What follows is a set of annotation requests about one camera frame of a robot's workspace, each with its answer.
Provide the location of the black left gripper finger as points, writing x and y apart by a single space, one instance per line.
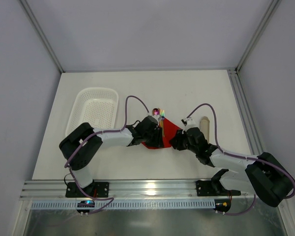
158 137
148 143

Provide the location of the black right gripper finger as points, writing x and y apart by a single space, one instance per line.
181 147
178 140

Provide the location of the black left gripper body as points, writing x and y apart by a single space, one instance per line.
158 137

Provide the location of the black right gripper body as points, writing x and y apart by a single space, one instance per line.
180 141

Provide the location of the red paper napkin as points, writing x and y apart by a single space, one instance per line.
169 131

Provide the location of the iridescent rainbow fork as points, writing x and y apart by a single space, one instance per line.
163 114

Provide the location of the gold knife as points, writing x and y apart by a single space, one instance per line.
162 125

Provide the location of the iridescent rainbow spoon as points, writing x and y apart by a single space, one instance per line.
156 112

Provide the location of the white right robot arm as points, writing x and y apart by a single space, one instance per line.
260 175

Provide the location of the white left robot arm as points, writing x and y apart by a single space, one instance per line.
81 145

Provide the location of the beige oblong utensil tray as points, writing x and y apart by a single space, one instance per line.
205 127

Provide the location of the white perforated plastic basket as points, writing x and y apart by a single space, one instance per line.
97 106

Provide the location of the right black connector box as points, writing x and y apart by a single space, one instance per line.
222 205

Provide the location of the black connector box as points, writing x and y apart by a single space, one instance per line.
85 207
222 205

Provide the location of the left black connector box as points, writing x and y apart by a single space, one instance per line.
85 207

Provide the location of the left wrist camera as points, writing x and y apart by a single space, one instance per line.
158 118

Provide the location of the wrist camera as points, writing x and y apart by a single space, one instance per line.
188 123
158 118

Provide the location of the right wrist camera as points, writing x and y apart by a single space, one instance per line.
188 123

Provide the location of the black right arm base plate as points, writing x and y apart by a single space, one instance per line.
210 188

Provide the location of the aluminium front rail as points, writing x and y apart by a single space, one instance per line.
118 189

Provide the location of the aluminium rail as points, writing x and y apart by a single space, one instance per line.
254 141
118 189

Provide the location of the aluminium right side rail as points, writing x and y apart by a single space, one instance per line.
254 141

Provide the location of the white slotted cable duct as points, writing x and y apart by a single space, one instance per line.
127 204

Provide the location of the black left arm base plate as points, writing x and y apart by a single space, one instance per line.
95 189

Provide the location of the right aluminium frame post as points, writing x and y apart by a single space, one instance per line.
265 20

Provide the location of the aluminium frame post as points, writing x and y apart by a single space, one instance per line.
265 20
40 33

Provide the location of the left aluminium frame post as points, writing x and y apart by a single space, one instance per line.
40 33

